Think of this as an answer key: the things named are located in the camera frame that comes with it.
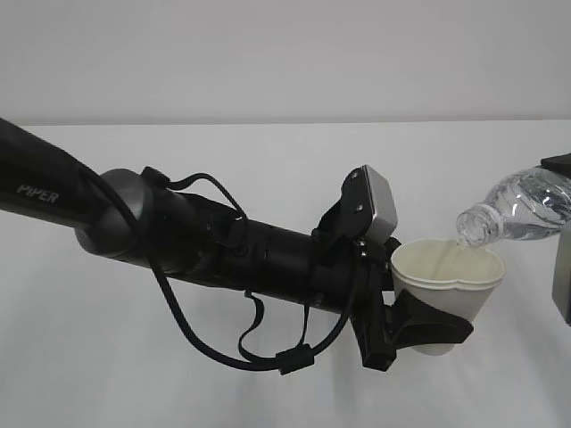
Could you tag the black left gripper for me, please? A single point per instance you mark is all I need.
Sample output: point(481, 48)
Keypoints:
point(411, 324)

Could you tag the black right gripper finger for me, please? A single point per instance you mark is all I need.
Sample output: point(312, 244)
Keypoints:
point(558, 167)

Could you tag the clear plastic water bottle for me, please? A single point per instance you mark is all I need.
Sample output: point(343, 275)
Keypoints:
point(531, 204)

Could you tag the white paper cup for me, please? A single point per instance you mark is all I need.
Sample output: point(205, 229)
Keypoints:
point(447, 275)

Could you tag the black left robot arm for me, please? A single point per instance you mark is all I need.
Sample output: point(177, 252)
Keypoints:
point(149, 220)

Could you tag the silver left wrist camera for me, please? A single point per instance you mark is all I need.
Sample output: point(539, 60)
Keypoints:
point(364, 215)

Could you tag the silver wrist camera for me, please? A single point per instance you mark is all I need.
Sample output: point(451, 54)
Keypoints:
point(561, 276)
point(364, 215)

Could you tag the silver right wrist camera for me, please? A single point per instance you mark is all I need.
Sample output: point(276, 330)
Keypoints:
point(561, 276)

